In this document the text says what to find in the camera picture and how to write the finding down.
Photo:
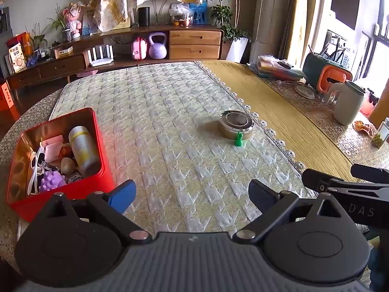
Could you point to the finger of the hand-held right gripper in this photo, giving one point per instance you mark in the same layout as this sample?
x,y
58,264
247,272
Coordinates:
x,y
316,180
372,174

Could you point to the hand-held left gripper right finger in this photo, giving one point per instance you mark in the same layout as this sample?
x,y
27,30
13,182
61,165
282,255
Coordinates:
x,y
260,194

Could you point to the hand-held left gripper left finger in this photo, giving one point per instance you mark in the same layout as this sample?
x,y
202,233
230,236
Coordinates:
x,y
123,197

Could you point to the red metal storage box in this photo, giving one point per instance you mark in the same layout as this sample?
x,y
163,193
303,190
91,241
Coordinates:
x,y
100,185

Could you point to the small green toy figure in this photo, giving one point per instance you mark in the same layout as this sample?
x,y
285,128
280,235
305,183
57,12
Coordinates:
x,y
239,140

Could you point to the round metal tin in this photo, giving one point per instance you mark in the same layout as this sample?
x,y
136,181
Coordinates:
x,y
237,126

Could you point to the clear jar of green beads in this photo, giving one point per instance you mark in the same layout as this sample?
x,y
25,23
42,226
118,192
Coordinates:
x,y
381,137

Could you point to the patterned beige tablecloth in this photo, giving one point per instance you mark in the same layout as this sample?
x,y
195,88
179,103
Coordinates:
x,y
334,140

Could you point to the orange snack wrapper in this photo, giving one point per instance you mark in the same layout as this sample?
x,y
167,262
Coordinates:
x,y
363,128

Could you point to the small black white label item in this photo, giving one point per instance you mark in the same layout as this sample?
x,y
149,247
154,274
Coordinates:
x,y
74,178

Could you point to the white bottle with yellow label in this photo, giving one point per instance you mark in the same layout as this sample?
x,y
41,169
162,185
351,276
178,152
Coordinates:
x,y
82,150

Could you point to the beige wooden egg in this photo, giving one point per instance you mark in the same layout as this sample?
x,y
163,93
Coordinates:
x,y
67,166

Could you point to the red knife block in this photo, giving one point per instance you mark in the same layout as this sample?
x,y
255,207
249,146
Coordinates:
x,y
369,103

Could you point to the purple spiky ball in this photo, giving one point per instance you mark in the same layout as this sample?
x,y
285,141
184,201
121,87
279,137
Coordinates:
x,y
52,182

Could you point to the white electric kettle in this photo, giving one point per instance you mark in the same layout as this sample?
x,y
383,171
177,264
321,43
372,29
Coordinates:
x,y
348,105

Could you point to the small orange packet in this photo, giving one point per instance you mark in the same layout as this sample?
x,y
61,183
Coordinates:
x,y
66,151

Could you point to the pale pink soap box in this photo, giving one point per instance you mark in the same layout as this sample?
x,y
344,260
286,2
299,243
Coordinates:
x,y
54,152

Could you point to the small pink box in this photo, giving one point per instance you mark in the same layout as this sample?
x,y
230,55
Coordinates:
x,y
52,141

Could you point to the yellow woven table mat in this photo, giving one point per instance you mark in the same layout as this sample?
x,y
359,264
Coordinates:
x,y
273,97

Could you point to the quilted cream mat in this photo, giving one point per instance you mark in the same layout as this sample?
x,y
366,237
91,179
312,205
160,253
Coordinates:
x,y
170,112

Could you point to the green and orange container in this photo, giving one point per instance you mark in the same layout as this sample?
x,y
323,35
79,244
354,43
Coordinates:
x,y
316,67

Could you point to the pile of plastic bags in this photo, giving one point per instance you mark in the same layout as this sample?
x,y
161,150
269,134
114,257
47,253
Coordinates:
x,y
276,67

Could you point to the white router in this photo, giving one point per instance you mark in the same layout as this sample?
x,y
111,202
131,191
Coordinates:
x,y
100,58

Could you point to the white square planter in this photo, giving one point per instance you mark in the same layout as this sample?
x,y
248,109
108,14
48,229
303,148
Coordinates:
x,y
237,50

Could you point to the pink small case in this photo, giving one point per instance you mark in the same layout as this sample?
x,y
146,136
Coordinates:
x,y
139,49

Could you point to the purple kettlebell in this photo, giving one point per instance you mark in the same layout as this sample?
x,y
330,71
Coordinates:
x,y
157,48

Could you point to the orange cardboard box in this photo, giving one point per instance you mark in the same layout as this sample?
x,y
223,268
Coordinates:
x,y
5,95

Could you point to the small cream box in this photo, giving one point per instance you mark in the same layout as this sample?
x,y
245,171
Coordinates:
x,y
63,52

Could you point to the yellow curtain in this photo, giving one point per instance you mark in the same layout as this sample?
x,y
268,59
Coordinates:
x,y
299,18

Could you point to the wooden sideboard cabinet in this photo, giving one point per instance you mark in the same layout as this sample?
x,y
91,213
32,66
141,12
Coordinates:
x,y
194,41

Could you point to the yellow printed snack packet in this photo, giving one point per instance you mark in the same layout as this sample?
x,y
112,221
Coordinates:
x,y
16,59

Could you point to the small leafy plant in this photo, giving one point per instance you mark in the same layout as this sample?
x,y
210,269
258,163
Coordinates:
x,y
39,38

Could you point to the black cylinder speaker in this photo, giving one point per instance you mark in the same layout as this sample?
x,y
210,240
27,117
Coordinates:
x,y
144,16

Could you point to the potted green plant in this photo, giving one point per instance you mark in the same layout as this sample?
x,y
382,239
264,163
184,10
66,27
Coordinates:
x,y
62,26

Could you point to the green indoor tree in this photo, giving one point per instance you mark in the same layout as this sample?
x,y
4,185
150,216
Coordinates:
x,y
223,15

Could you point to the pink flower bouquet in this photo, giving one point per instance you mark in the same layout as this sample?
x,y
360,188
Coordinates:
x,y
73,18

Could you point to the orange gift bag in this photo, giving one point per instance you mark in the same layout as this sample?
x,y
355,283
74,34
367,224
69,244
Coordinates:
x,y
21,41

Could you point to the clear plastic bag of food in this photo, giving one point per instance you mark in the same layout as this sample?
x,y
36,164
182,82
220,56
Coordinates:
x,y
180,13

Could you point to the white fan-shaped ornament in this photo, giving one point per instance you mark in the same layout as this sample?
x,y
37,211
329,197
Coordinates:
x,y
164,6

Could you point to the dark wall panel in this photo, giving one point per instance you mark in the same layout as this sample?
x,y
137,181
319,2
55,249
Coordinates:
x,y
345,3

